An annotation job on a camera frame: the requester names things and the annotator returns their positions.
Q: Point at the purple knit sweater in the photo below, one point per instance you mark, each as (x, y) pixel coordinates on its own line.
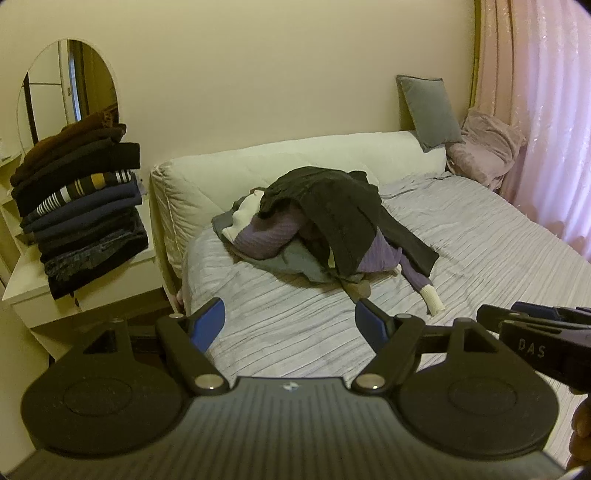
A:
(268, 230)

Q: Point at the white padded headboard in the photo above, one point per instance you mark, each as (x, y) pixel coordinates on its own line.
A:
(203, 184)

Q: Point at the white vanity table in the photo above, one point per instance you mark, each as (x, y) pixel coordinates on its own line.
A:
(92, 307)

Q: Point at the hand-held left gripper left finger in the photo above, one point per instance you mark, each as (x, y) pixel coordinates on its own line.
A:
(207, 323)

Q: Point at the oval wall mirror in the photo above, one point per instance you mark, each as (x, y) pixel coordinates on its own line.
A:
(60, 78)

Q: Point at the beige garment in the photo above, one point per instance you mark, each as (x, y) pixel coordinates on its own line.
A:
(358, 288)

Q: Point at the black pants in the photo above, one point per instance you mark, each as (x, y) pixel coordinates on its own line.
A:
(337, 217)

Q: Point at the pink curtain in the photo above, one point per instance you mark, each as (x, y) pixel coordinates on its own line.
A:
(545, 115)

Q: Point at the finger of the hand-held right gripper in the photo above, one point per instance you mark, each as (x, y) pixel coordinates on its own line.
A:
(540, 310)
(494, 316)

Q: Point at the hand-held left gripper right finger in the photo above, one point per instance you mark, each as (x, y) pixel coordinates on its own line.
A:
(369, 323)

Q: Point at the pink pillow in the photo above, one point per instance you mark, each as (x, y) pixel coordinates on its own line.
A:
(485, 147)

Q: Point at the stack of folded dark clothes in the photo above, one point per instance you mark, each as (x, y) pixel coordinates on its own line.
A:
(83, 212)

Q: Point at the grey pillow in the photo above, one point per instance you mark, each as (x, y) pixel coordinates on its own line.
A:
(429, 110)

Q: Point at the grey garment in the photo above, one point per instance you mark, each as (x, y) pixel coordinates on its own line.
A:
(295, 266)

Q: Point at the white garment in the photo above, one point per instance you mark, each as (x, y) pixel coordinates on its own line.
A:
(244, 212)

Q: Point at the person's right hand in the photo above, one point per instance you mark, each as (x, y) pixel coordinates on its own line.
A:
(582, 438)

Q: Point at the bed with striped grey cover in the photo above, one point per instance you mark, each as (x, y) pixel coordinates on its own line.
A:
(286, 314)

